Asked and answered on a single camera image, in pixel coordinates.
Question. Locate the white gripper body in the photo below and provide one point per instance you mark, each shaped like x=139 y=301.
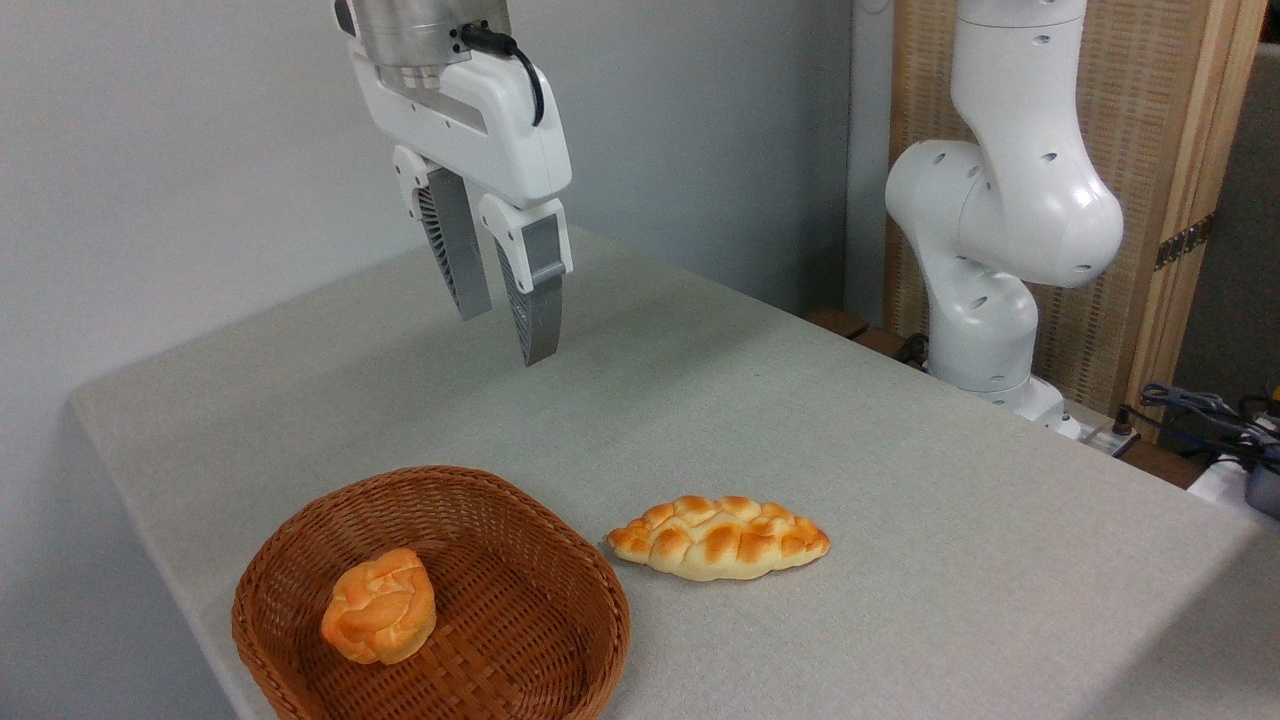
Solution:
x=480 y=120

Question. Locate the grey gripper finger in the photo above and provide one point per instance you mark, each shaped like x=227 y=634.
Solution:
x=535 y=300
x=460 y=250

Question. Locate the long braided bread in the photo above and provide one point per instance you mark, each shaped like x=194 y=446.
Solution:
x=715 y=540

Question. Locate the brown wicker basket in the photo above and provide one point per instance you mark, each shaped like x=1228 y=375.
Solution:
x=520 y=620

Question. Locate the round bread roll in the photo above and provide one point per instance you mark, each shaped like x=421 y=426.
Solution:
x=380 y=610

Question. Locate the grey tablecloth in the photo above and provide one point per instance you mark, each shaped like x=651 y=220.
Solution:
x=800 y=430

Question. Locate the brown wooden board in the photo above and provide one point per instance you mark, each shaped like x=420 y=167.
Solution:
x=840 y=322

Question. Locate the black metal hinge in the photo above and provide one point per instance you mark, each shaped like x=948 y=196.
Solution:
x=1185 y=242

